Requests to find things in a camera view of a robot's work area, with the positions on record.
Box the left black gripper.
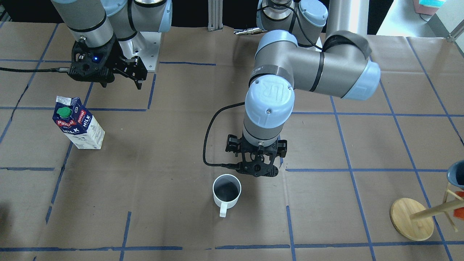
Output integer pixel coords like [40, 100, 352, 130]
[225, 134, 288, 177]

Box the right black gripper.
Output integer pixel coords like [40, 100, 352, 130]
[67, 35, 148, 90]

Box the white mug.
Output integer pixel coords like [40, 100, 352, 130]
[212, 174, 242, 218]

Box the blue white milk carton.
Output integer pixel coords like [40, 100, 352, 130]
[52, 96, 105, 150]

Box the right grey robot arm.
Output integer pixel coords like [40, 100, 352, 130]
[52, 0, 173, 90]

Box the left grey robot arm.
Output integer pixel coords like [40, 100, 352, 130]
[219, 0, 381, 177]

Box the wooden mug tree stand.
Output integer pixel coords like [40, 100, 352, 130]
[389, 183, 463, 241]

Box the blue mug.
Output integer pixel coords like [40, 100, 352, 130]
[447, 160, 464, 190]

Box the orange mug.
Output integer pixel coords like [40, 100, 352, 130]
[454, 191, 464, 220]

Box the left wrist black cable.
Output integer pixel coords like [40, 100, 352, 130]
[202, 102, 247, 171]

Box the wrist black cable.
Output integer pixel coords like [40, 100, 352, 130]
[202, 102, 247, 171]
[0, 67, 71, 73]

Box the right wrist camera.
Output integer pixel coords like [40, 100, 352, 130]
[67, 39, 115, 87]

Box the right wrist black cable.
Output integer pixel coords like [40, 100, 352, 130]
[0, 67, 71, 73]

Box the aluminium frame post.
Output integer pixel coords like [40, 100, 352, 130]
[207, 0, 223, 32]

